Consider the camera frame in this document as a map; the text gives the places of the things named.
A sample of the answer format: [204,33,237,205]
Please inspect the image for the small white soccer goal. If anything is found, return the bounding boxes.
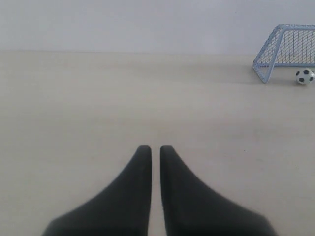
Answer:
[252,24,315,83]

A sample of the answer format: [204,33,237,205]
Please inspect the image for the small black-white soccer ball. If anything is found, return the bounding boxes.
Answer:
[295,68,315,85]

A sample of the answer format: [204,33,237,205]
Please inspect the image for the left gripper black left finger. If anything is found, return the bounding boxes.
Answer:
[43,145,152,236]

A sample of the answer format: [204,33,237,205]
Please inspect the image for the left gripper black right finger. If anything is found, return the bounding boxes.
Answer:
[160,145,277,236]

